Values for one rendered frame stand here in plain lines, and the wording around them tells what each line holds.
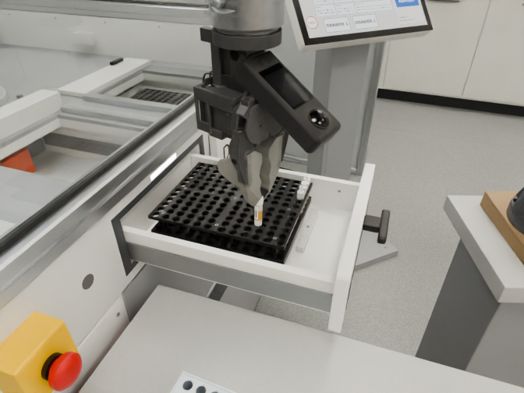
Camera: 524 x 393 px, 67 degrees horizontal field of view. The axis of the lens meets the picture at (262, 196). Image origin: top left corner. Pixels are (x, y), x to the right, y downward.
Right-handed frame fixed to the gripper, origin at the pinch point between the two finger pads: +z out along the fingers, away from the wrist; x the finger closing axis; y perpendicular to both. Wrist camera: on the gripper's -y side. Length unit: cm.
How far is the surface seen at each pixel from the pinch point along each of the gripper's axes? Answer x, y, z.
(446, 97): -307, 52, 92
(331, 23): -86, 41, -1
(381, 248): -108, 15, 96
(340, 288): 0.4, -12.8, 7.8
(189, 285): -4.2, 23.5, 36.9
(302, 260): -7.2, -2.7, 15.2
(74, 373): 26.3, 4.9, 11.5
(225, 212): -2.7, 9.5, 8.8
